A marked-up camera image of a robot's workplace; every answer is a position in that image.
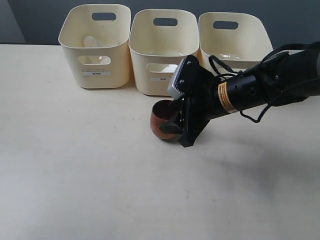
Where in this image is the left cream plastic bin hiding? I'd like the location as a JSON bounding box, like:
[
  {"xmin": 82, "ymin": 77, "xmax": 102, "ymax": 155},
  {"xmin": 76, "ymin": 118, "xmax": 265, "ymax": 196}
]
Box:
[{"xmin": 58, "ymin": 4, "xmax": 131, "ymax": 89}]

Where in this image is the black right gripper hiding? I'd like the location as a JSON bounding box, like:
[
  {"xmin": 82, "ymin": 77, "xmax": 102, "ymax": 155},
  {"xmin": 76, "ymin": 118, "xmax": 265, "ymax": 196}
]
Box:
[{"xmin": 159, "ymin": 67, "xmax": 229, "ymax": 147}]

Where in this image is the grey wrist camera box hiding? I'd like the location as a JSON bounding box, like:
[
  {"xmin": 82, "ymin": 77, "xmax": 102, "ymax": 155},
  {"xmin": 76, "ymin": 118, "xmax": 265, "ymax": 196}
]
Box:
[{"xmin": 167, "ymin": 55, "xmax": 200, "ymax": 100}]

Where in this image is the right cream plastic bin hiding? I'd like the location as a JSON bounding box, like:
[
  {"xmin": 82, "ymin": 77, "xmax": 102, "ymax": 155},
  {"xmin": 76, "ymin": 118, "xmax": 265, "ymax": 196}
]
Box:
[{"xmin": 198, "ymin": 12, "xmax": 273, "ymax": 72}]

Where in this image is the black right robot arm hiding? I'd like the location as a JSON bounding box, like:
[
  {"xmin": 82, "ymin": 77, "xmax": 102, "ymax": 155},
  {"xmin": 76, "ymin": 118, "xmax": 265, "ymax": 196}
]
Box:
[{"xmin": 159, "ymin": 42, "xmax": 320, "ymax": 147}]

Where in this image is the cream plastic bin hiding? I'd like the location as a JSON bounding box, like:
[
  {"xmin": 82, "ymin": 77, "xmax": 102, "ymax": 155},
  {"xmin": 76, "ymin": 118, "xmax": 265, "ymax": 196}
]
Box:
[
  {"xmin": 198, "ymin": 12, "xmax": 273, "ymax": 72},
  {"xmin": 58, "ymin": 4, "xmax": 131, "ymax": 89},
  {"xmin": 128, "ymin": 9, "xmax": 200, "ymax": 96}
]

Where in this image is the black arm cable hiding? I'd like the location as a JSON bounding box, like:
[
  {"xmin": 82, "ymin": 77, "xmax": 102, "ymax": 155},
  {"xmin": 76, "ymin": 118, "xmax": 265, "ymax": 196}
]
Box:
[{"xmin": 207, "ymin": 42, "xmax": 320, "ymax": 124}]

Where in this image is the brown wooden cup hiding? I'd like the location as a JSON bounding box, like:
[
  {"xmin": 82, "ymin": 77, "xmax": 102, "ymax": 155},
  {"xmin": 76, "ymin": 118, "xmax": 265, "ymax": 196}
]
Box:
[{"xmin": 150, "ymin": 99, "xmax": 178, "ymax": 142}]

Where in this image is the clear plastic bottle white cap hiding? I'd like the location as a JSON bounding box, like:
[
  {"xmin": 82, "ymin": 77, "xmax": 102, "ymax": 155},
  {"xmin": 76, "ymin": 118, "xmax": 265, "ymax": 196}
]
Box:
[{"xmin": 83, "ymin": 35, "xmax": 111, "ymax": 65}]

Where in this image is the middle cream plastic bin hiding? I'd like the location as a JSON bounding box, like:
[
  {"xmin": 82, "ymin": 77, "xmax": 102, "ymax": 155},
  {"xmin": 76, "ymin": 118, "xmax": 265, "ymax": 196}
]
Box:
[{"xmin": 128, "ymin": 9, "xmax": 200, "ymax": 96}]

